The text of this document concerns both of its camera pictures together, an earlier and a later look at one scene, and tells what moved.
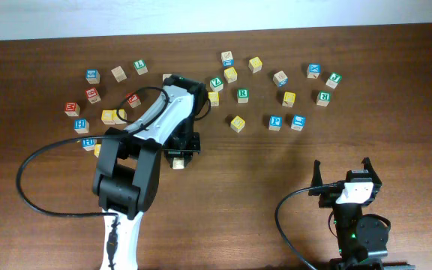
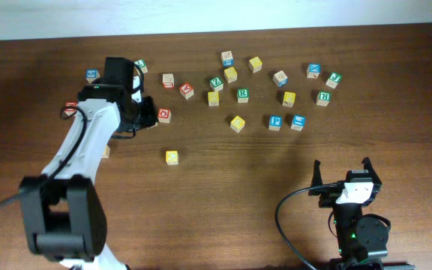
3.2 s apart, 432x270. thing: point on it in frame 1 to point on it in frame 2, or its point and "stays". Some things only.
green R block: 243,95 stays
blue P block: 275,123 stays
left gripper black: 182,151 to 147,112
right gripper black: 326,200 stays
